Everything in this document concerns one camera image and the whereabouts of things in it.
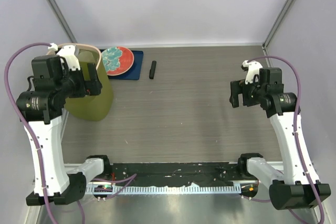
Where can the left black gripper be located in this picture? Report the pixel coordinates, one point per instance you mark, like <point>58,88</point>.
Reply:
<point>92,86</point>

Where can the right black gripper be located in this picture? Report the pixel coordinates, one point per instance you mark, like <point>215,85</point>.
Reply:
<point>240,87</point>

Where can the black trash bag roll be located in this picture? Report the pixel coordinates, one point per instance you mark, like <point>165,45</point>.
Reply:
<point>152,70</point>

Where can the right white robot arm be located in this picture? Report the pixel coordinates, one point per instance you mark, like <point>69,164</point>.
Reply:
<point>298,186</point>

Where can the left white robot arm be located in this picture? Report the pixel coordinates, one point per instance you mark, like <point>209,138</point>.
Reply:
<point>54,80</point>

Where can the olive green trash bin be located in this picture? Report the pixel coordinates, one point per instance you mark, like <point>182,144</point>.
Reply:
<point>94,101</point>

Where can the red patterned plate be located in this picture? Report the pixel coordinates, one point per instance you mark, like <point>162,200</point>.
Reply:
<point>117,60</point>

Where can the blue tray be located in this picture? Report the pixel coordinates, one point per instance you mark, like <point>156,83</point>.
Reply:
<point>134,72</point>

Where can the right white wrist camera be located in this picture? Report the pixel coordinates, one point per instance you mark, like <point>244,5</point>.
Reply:
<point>252,68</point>

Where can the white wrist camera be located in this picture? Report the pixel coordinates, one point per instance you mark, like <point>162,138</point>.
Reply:
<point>252,68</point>
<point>69,52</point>

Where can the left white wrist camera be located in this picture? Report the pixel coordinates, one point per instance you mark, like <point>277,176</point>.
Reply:
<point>69,52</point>

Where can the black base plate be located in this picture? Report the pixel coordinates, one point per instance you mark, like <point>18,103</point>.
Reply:
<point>204,174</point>

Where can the white slotted cable duct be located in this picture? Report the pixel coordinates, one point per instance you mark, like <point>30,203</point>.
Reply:
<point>152,190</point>

